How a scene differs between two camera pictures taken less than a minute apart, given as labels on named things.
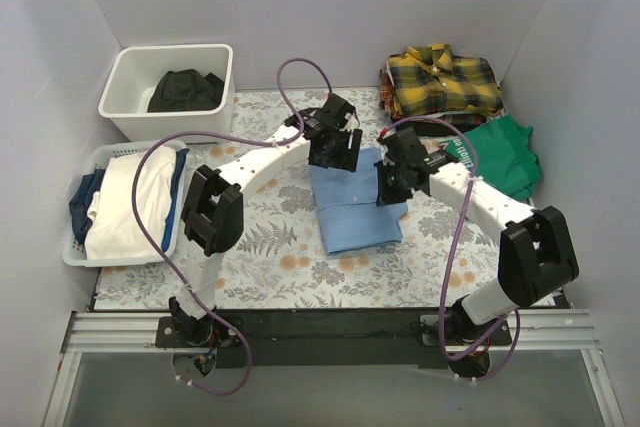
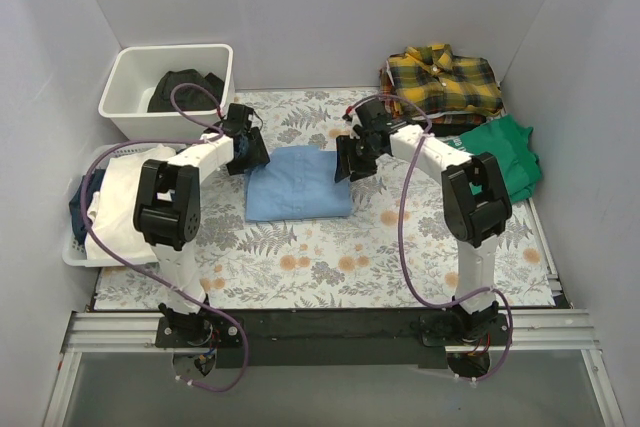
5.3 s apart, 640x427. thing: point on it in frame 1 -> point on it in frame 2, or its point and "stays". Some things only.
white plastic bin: [159, 91] stays
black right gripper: [391, 185] -> [351, 156]
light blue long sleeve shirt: [347, 206] -> [297, 183]
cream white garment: [113, 230] stays
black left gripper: [335, 153] -> [251, 151]
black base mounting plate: [332, 338] stays
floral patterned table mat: [449, 259] stays
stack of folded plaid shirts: [431, 91] stays
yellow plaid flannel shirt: [429, 80] stays
